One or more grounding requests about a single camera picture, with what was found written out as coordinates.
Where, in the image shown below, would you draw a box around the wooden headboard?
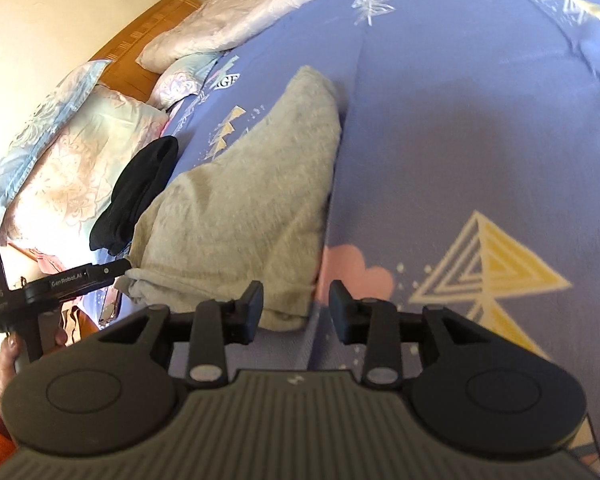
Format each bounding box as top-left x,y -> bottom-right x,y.
92,0 -> 201,102

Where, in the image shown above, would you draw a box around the blue floral pillow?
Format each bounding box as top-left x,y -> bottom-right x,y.
0,58 -> 111,229

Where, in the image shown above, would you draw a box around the blue patterned bed cover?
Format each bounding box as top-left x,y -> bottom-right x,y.
170,0 -> 600,467

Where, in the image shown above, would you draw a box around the pale pink quilt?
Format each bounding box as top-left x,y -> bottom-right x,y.
136,0 -> 312,74

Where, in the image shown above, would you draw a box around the grey pants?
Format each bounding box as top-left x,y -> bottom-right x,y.
116,66 -> 341,332

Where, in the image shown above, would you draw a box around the small floral pillow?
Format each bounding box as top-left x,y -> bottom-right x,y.
147,52 -> 222,110

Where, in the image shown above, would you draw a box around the person's left hand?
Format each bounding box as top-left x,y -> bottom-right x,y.
0,326 -> 69,418

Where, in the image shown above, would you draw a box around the pink floral pillow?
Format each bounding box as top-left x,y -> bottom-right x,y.
0,84 -> 169,274

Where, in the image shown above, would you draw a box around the black folded garment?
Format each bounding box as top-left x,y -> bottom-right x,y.
88,136 -> 178,256

